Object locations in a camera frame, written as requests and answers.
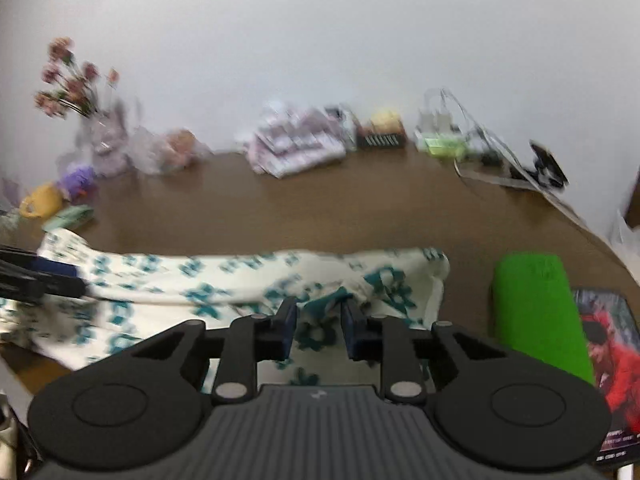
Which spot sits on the cream green-flowered garment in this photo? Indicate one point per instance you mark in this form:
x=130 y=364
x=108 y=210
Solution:
x=135 y=296

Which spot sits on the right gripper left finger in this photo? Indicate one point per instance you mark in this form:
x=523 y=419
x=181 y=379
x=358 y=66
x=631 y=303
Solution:
x=244 y=344

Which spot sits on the green fabric pouch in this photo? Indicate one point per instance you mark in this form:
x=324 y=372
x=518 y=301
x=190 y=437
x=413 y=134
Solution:
x=69 y=218

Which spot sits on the yellow mug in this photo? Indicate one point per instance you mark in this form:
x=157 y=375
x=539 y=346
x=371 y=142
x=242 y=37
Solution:
x=42 y=203

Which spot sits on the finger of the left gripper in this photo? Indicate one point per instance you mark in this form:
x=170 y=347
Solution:
x=32 y=262
x=31 y=288

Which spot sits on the yellow snack box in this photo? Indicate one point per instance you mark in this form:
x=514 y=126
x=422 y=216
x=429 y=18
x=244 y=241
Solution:
x=386 y=122

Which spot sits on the white charger adapter right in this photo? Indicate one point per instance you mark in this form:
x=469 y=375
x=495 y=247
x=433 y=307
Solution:
x=443 y=120

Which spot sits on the phone on black stand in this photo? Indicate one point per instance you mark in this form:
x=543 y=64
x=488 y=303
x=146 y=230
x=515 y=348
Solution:
x=548 y=172

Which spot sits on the red printed magazine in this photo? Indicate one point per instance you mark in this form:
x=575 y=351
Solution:
x=613 y=347

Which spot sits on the dried flower bouquet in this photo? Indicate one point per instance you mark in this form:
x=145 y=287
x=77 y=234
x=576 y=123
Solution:
x=74 y=87

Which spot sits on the green translucent case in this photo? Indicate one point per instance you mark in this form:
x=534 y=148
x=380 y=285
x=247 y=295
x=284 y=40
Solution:
x=440 y=145

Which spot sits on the purple floral folded garment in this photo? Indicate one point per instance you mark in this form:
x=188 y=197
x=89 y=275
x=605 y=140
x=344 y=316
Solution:
x=290 y=139

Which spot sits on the clear plastic snack bag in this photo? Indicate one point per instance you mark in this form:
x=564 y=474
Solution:
x=162 y=153

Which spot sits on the white charger adapter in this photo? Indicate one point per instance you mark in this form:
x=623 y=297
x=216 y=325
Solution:
x=443 y=120
x=428 y=119

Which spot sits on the white charger adapter left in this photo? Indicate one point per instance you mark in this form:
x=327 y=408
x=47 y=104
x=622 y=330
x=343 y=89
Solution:
x=428 y=119

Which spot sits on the bright green roll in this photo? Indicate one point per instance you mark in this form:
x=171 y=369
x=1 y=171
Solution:
x=535 y=313

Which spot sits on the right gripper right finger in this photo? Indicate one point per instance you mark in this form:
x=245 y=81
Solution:
x=389 y=342

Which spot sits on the dark gift box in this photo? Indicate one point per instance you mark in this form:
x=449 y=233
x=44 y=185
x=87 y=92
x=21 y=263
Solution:
x=368 y=139

